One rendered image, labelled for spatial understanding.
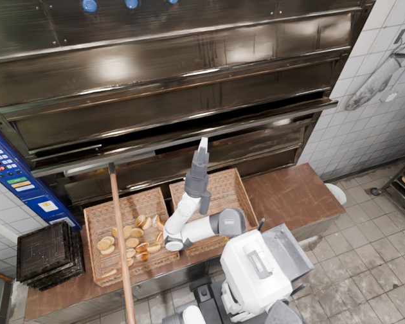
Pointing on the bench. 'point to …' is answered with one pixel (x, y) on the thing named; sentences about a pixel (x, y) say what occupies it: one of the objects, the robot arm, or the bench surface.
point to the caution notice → (48, 206)
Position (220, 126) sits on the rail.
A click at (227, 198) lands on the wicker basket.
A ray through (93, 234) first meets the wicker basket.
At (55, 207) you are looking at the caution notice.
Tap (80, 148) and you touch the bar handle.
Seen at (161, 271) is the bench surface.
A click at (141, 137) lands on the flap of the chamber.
